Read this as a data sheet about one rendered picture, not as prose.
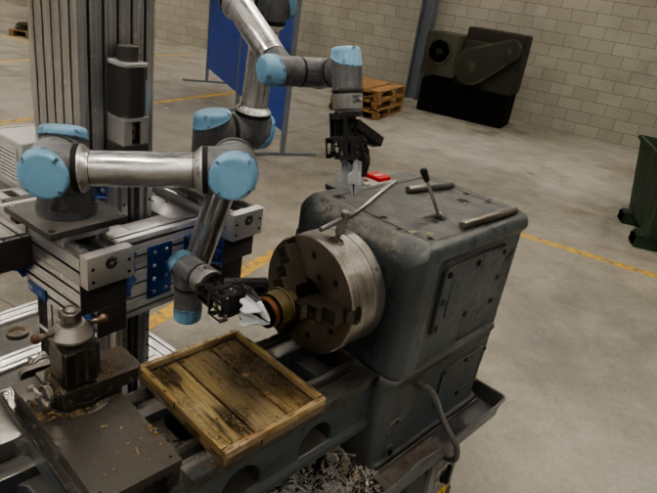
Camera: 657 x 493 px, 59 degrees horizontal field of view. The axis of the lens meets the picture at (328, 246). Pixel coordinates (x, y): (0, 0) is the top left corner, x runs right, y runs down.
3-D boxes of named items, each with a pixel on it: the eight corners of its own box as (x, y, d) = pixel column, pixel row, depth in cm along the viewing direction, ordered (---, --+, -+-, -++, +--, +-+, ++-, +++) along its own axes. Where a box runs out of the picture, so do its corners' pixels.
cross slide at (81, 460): (80, 363, 135) (80, 346, 133) (182, 477, 109) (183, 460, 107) (3, 389, 123) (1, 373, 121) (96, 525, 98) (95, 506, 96)
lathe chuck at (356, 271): (281, 296, 170) (307, 205, 154) (355, 366, 154) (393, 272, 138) (257, 305, 164) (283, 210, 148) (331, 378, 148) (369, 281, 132)
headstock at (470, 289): (394, 263, 223) (416, 166, 207) (503, 320, 195) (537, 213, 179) (279, 305, 183) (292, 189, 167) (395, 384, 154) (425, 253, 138)
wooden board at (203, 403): (235, 339, 162) (236, 328, 161) (325, 411, 141) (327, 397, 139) (136, 378, 142) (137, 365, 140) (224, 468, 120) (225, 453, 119)
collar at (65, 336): (82, 319, 117) (81, 306, 116) (100, 337, 112) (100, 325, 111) (41, 331, 112) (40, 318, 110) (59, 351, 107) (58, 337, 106)
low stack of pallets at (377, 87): (357, 101, 1023) (362, 75, 1005) (402, 112, 994) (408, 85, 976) (327, 109, 918) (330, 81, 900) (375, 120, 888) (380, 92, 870)
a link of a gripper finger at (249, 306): (253, 328, 131) (229, 309, 136) (273, 320, 135) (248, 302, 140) (254, 316, 129) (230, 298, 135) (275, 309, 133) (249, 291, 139)
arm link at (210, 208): (219, 121, 154) (169, 276, 172) (218, 132, 145) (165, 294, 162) (260, 136, 158) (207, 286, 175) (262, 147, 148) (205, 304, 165)
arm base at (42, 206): (23, 206, 151) (21, 170, 147) (76, 196, 163) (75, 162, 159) (55, 226, 144) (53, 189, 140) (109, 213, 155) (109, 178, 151)
